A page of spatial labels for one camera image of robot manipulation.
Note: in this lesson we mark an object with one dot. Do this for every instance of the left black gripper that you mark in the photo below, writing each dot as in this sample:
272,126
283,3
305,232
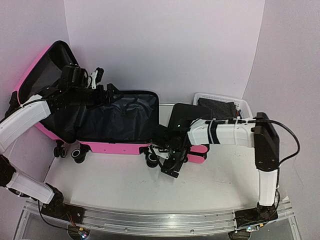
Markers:
101,100

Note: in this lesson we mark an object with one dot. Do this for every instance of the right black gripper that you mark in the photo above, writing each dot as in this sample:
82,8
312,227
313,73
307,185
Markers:
174,167

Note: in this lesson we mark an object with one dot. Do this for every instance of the pink hard-shell suitcase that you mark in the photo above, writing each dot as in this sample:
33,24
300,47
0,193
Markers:
123,127

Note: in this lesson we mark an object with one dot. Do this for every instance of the black and pink drawer organizer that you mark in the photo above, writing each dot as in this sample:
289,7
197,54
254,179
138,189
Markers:
182,112

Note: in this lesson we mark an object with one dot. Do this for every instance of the black dotted cloth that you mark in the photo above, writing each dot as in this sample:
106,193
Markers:
220,110

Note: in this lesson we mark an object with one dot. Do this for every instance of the white perforated plastic basket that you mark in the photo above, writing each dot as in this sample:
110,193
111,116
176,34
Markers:
239,103

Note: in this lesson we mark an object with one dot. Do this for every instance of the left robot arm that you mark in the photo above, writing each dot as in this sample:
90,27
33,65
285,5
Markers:
75,87

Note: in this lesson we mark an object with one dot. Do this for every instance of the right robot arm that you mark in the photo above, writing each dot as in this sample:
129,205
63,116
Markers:
257,133

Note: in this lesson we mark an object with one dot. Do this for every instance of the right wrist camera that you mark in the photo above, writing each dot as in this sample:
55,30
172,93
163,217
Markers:
158,152

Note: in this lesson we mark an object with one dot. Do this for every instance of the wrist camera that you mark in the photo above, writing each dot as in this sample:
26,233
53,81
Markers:
95,77
158,152

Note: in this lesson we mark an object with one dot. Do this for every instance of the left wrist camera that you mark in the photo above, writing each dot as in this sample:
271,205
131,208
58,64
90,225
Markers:
95,77

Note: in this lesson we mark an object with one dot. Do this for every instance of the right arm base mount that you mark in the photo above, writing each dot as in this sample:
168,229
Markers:
250,217

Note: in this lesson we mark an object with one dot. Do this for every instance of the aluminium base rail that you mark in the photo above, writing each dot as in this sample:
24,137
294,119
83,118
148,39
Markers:
172,224

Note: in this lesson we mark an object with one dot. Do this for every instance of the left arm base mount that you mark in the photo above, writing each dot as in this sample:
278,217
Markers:
59,210

